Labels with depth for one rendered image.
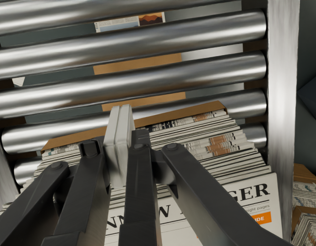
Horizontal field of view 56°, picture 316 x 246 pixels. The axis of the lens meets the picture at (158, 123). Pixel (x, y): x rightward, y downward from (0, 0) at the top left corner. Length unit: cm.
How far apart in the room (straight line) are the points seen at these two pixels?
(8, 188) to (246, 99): 44
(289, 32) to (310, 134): 113
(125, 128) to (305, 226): 108
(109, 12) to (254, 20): 22
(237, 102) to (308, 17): 97
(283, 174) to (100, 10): 43
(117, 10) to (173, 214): 30
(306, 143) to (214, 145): 128
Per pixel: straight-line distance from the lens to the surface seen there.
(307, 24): 145
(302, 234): 124
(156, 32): 47
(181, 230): 31
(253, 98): 52
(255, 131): 55
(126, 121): 20
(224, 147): 36
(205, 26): 47
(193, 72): 48
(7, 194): 60
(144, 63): 128
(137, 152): 16
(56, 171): 16
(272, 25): 50
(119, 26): 126
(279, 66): 52
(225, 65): 49
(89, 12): 47
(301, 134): 159
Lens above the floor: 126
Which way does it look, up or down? 68 degrees down
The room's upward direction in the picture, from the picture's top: 170 degrees clockwise
